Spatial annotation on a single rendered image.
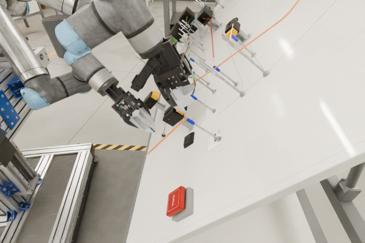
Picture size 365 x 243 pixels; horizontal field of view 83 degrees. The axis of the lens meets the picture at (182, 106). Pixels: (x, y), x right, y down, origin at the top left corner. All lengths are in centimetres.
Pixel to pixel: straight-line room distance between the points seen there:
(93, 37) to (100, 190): 155
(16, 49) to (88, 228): 132
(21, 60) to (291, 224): 101
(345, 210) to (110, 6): 75
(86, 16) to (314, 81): 44
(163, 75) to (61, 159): 155
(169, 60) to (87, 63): 29
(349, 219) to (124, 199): 145
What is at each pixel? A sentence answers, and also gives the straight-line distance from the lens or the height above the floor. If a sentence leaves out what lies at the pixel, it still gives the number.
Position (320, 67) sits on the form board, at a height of 138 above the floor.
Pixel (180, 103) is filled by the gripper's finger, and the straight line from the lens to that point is 55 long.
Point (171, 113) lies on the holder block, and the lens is 60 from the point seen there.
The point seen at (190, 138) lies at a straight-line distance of 60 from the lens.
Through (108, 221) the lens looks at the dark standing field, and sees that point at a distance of 176.
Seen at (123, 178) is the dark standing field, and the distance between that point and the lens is 191.
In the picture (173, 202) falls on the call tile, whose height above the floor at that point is 111.
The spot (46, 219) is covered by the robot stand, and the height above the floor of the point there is 21.
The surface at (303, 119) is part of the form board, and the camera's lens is 39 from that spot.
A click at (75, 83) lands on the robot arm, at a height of 119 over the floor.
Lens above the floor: 155
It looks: 38 degrees down
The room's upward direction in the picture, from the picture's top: straight up
